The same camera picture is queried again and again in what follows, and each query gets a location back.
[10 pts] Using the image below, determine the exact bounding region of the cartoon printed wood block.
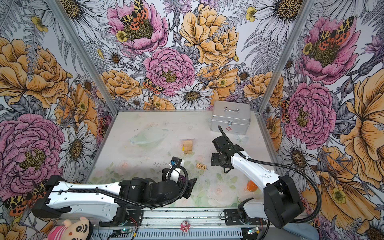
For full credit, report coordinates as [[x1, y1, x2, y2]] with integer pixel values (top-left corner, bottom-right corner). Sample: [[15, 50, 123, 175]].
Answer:
[[196, 163, 207, 171]]

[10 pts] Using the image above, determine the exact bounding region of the wide plain wood block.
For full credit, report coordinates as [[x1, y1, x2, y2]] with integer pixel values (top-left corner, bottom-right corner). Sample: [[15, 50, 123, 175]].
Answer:
[[183, 140, 193, 147]]

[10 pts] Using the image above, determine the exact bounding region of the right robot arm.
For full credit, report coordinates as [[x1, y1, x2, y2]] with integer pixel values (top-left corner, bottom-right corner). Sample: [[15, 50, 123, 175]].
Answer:
[[211, 136, 304, 229]]

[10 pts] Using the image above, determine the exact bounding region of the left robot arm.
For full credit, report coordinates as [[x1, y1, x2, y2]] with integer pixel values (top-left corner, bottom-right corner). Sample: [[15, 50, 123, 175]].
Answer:
[[32, 157, 197, 227]]

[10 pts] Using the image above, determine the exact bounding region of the silver metal case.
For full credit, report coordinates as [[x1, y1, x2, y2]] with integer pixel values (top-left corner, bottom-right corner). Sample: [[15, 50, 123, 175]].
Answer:
[[211, 101, 252, 135]]

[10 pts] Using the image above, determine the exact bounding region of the small red pink toy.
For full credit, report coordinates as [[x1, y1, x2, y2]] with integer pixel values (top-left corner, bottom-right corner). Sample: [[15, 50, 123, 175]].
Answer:
[[180, 221, 191, 233]]

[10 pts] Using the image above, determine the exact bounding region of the orange bottle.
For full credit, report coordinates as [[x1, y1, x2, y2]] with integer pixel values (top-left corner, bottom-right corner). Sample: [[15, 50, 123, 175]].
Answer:
[[247, 181, 259, 192]]

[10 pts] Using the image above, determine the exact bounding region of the plush doll toy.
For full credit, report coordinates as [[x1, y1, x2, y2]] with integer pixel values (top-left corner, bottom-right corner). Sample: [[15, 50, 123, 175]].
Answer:
[[45, 217, 94, 240]]

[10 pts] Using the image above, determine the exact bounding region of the blue grey pad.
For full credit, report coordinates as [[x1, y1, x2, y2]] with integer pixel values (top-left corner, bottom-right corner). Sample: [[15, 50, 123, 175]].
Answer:
[[283, 223, 320, 240]]

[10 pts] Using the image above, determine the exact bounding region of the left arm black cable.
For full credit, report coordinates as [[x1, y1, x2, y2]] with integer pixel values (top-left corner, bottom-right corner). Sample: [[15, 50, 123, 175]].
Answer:
[[47, 164, 190, 209]]

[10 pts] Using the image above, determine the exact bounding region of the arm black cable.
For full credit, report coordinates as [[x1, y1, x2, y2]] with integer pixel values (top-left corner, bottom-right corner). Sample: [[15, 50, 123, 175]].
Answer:
[[217, 125, 322, 224], [47, 164, 190, 209]]

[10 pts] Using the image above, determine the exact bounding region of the aluminium mounting rail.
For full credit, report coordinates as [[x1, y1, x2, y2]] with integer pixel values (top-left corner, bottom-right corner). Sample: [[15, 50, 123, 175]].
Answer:
[[90, 208, 268, 240]]

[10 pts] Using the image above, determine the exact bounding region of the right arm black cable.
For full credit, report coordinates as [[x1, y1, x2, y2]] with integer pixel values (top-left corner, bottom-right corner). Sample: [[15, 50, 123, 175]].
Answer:
[[217, 125, 322, 224]]

